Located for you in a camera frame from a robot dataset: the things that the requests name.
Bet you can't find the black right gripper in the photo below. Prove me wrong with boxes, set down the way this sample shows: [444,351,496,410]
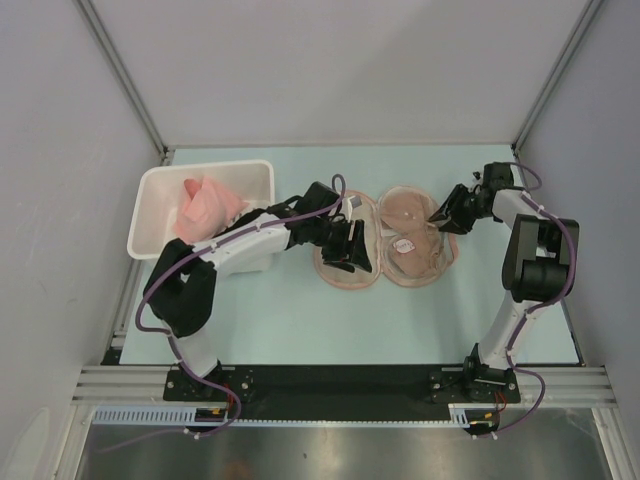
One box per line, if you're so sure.
[430,183,491,235]

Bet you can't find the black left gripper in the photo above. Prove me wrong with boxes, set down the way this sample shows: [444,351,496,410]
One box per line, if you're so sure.
[309,217,370,273]

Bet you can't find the beige lace bra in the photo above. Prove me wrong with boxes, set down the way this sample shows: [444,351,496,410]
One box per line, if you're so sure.
[378,186,459,288]

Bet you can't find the floral mesh laundry bag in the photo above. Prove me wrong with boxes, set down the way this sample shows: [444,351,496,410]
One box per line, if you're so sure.
[313,186,459,290]

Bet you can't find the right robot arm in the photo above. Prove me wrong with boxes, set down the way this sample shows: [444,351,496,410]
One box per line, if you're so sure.
[429,162,579,403]

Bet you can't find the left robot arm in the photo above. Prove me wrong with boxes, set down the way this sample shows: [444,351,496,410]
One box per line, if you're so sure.
[135,175,372,400]

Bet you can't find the pink cloth garment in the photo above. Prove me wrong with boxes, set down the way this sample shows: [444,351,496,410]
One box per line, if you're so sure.
[173,177,249,244]

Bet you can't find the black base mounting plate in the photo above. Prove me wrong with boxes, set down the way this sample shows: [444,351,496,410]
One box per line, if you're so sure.
[163,364,521,422]

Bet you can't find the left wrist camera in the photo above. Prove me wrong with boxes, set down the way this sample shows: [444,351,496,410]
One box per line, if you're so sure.
[340,195,363,221]

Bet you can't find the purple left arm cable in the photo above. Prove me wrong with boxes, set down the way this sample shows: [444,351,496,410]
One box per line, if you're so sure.
[94,172,351,451]

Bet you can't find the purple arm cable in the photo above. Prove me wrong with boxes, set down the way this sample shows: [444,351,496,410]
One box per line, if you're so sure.
[469,161,576,441]
[94,172,351,451]

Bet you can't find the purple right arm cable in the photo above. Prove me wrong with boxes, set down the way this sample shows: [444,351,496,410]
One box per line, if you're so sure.
[469,161,576,441]

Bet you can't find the aluminium frame rail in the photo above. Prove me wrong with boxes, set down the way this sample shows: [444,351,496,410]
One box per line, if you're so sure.
[71,365,617,408]

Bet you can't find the white slotted cable duct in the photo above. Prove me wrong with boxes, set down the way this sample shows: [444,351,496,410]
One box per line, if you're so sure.
[92,404,497,428]

